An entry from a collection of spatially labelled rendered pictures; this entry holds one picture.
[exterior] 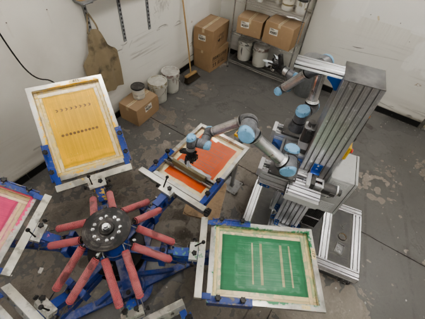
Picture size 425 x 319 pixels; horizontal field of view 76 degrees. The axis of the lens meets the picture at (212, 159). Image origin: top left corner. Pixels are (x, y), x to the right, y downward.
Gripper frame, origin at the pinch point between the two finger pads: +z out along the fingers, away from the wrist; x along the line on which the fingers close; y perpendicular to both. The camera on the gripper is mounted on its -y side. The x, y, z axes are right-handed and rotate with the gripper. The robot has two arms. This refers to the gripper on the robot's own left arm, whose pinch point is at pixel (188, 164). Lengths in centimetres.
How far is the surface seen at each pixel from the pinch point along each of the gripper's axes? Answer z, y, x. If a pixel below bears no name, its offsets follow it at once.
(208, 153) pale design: 16.3, 0.0, 32.7
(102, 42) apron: -7, -195, 86
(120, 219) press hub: -19, 1, -75
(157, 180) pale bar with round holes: 8.1, -14.0, -24.8
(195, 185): 16.2, 11.6, -4.6
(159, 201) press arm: 7.9, 0.5, -39.4
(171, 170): 16.7, -15.8, -4.7
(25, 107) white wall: 26, -200, -27
